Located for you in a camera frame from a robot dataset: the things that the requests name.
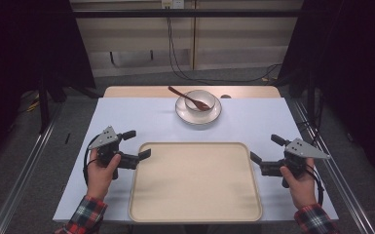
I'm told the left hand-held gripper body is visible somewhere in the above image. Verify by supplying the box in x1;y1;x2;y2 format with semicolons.
87;126;124;180

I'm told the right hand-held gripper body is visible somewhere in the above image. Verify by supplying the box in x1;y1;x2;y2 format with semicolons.
281;137;331;189

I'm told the white saucer plate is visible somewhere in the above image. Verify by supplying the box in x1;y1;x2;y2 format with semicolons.
174;94;223;127

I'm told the beige plastic tray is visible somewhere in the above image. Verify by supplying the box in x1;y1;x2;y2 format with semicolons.
128;141;264;224

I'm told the brown wooden spoon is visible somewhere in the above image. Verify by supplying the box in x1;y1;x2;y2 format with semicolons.
167;85;212;112

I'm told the white bowl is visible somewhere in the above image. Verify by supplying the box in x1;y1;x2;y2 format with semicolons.
183;89;217;115

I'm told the person's left hand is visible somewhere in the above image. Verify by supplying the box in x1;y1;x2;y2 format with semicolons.
85;148;122;201

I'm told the person's right hand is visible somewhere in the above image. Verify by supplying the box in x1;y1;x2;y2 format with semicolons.
279;157;318;210

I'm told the white table mat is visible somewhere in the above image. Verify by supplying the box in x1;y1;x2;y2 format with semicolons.
52;97;340;224

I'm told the wooden table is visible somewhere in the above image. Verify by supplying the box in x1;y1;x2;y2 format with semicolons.
102;85;282;99

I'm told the black metal stand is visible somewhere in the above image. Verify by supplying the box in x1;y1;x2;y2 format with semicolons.
37;72;53;135

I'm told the black curtain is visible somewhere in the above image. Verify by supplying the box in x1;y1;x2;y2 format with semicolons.
277;0;375;178
0;0;95;176

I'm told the left hand-held gripper cable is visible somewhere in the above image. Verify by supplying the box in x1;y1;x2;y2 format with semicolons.
82;134;100;187

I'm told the hand-held gripper cable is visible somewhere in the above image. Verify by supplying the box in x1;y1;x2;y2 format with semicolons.
305;164;325;207
82;134;100;187

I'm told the right hand-held gripper cable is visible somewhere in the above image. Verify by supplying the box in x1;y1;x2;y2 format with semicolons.
305;164;325;207

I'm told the metal floor rail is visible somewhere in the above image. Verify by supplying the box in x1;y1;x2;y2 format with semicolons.
291;98;375;234
0;100;64;234

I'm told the yellow cable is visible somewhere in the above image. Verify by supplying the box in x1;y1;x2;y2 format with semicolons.
24;99;42;113

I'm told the black wall cable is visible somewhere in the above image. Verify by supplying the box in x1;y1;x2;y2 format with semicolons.
165;7;282;84

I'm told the white wall socket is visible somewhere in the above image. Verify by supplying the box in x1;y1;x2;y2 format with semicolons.
161;0;186;10

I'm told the black horizontal frame bar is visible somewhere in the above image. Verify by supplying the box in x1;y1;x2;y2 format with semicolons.
72;8;307;19

